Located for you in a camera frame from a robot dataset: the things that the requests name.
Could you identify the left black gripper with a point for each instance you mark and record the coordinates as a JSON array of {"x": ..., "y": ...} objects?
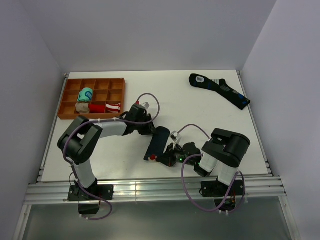
[{"x": 148, "y": 131}]

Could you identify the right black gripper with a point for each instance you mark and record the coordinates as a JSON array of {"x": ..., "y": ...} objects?
[{"x": 168, "y": 159}]

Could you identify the navy cartoon sock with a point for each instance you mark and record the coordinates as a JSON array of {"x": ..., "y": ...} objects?
[{"x": 158, "y": 143}]

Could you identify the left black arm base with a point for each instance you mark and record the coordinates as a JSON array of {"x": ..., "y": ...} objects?
[{"x": 89, "y": 203}]

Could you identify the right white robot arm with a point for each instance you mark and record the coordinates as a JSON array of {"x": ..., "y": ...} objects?
[{"x": 224, "y": 148}]

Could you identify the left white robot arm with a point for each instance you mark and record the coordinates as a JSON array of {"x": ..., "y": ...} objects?
[{"x": 79, "y": 141}]

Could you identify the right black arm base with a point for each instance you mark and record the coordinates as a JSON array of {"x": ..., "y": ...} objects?
[{"x": 215, "y": 189}]

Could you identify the red white striped sock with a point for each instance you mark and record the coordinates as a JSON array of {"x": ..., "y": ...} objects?
[{"x": 102, "y": 109}]

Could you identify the orange compartment tray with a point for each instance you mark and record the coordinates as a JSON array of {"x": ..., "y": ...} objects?
[{"x": 105, "y": 91}]

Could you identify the beige rolled sock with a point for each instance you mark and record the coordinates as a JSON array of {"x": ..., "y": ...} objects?
[{"x": 82, "y": 108}]

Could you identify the teal rolled sock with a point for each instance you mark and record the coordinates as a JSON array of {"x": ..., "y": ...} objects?
[{"x": 85, "y": 95}]

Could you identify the black blue sports sock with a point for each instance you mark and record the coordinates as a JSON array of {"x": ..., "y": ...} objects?
[{"x": 221, "y": 87}]

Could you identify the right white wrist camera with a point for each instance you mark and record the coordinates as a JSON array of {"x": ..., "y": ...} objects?
[{"x": 175, "y": 137}]

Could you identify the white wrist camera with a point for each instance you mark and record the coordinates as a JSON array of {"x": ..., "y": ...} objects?
[
  {"x": 145, "y": 105},
  {"x": 175, "y": 137}
]

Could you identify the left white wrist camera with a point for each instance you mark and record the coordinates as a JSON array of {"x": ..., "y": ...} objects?
[{"x": 145, "y": 105}]

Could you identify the aluminium front rail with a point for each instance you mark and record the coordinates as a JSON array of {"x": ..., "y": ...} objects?
[{"x": 153, "y": 190}]

